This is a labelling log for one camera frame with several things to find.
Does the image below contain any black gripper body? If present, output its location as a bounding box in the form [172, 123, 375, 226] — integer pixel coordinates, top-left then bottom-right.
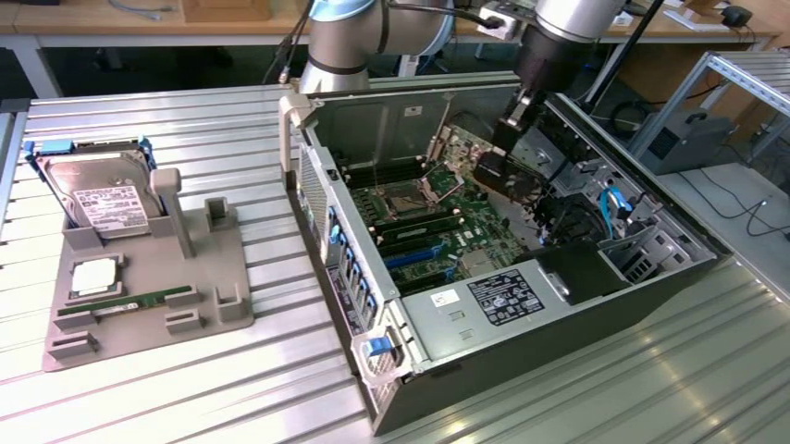
[515, 20, 598, 94]

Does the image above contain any graphics card with metal bracket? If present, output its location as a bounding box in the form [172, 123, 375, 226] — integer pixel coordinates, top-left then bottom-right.
[424, 91, 548, 207]

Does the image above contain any beige card retention latch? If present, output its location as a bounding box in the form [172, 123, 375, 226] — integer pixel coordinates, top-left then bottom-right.
[277, 93, 325, 179]

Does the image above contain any silver perforated disk bay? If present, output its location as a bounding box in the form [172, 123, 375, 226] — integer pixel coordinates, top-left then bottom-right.
[511, 122, 563, 209]

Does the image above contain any black tripod pole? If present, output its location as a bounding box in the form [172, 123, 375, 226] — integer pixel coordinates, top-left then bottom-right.
[583, 0, 667, 105]

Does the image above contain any open socket cover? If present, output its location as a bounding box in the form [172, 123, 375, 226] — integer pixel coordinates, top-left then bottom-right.
[419, 159, 468, 200]

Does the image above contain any green motherboard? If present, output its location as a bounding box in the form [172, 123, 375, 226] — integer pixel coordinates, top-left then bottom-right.
[344, 156, 544, 297]

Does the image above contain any CPU socket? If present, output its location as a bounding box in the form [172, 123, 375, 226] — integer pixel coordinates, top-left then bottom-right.
[379, 182, 433, 214]

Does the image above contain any black power adapter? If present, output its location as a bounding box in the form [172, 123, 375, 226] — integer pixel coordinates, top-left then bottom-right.
[720, 5, 752, 28]

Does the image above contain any black fan shroud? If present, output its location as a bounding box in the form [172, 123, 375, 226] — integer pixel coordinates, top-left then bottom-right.
[515, 242, 634, 306]

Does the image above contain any silver slotted drive cage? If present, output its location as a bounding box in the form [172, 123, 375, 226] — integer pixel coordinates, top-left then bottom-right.
[600, 221, 692, 286]

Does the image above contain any black expansion slot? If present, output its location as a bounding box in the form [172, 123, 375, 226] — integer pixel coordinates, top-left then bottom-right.
[393, 270, 455, 293]

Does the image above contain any silver power supply unit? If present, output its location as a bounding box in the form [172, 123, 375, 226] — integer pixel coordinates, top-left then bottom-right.
[400, 258, 572, 364]

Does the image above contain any open black PC case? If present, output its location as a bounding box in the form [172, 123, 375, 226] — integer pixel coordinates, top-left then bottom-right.
[280, 68, 735, 438]

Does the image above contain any gray parts rack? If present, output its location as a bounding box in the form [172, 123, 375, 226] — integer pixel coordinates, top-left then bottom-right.
[41, 166, 257, 374]

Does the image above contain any silver hard disk drive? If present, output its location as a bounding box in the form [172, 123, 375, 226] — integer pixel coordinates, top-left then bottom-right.
[33, 150, 163, 241]

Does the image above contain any long wooden desk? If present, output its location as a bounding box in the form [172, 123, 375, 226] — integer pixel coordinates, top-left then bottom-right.
[0, 0, 782, 98]

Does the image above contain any green RAM stick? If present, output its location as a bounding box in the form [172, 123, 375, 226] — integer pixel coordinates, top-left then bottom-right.
[64, 285, 192, 316]

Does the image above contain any blue disk caddy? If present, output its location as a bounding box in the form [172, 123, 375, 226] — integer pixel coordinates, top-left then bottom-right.
[22, 133, 172, 218]

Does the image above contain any silver CPU chip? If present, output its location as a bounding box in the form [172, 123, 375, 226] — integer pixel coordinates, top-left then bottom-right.
[70, 259, 120, 293]

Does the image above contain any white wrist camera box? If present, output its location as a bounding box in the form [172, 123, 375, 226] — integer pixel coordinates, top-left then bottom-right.
[475, 2, 523, 41]

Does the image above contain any black camera cable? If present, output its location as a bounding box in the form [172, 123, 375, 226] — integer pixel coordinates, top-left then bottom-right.
[385, 0, 504, 29]

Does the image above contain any blue disk wire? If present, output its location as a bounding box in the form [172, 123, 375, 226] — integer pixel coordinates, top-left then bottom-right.
[596, 182, 631, 241]

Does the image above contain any gray box with handle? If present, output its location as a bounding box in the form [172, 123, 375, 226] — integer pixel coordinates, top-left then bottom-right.
[638, 110, 735, 176]

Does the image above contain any aluminium profile frame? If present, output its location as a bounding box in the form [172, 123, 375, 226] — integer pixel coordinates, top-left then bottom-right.
[628, 49, 790, 163]

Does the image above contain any hanging cable with plug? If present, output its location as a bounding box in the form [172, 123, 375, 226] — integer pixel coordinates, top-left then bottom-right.
[261, 8, 311, 85]

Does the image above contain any black cable on side table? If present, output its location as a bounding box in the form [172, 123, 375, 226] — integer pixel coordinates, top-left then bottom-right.
[675, 170, 790, 240]

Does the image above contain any light blue network cable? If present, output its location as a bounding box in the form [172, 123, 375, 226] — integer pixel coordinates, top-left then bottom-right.
[108, 0, 177, 20]

